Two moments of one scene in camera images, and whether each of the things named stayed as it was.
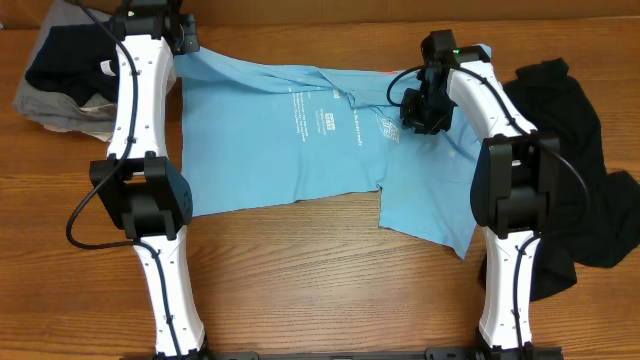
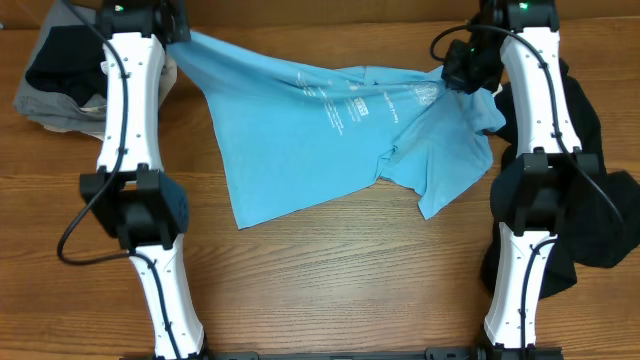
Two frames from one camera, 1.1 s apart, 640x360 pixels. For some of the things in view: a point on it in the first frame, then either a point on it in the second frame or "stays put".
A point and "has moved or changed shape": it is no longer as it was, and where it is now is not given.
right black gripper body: x=426 y=110 -> x=478 y=65
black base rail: x=521 y=354 stays put
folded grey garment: x=57 y=109 stays put
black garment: x=599 y=208 stays put
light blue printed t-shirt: x=256 y=129 has moved or changed shape
